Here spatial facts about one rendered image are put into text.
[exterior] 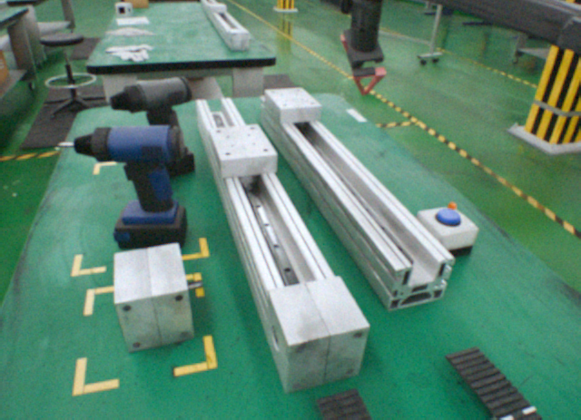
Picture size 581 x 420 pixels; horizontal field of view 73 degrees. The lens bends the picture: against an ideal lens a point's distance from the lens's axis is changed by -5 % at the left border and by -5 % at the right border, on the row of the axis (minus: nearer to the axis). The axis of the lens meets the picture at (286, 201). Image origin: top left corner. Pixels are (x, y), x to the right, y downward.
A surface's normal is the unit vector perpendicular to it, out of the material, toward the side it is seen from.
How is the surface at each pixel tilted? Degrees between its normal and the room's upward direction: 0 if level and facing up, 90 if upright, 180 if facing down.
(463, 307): 0
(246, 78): 90
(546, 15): 89
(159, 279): 0
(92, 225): 0
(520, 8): 90
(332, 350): 90
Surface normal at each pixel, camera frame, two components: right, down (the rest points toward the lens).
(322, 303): 0.04, -0.85
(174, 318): 0.33, 0.51
